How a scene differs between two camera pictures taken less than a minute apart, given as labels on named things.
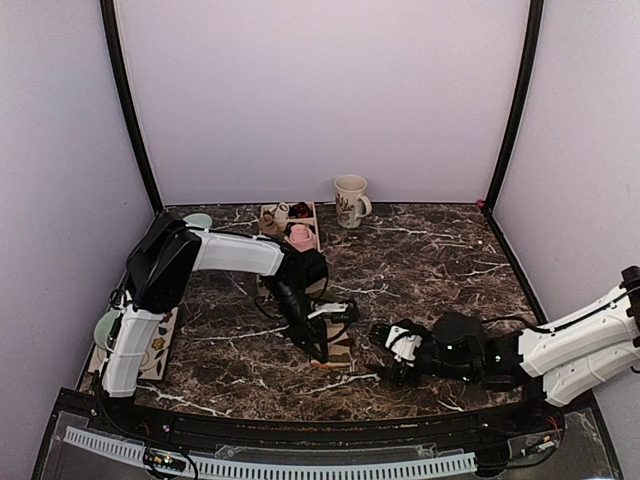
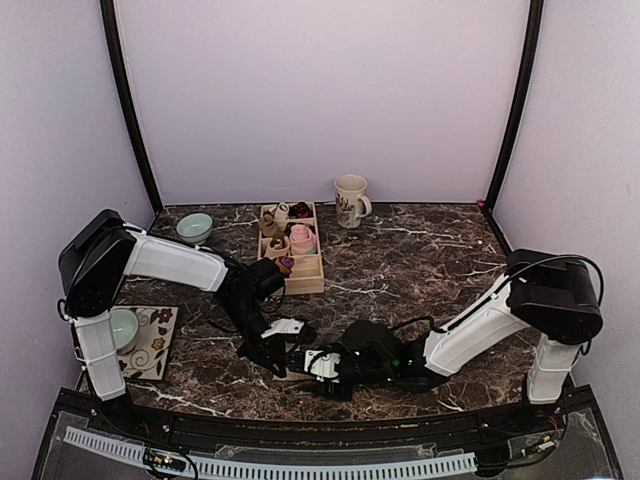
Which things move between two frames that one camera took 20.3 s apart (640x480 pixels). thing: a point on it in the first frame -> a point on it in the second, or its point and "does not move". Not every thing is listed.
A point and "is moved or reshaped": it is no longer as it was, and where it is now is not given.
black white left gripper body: x=309 y=331 -> x=263 y=349
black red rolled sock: x=300 y=210 does not move
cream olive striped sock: x=339 y=349 is moved or reshaped
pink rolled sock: x=302 y=238 does not move
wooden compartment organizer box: x=295 y=222 does not move
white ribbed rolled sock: x=282 y=211 does not move
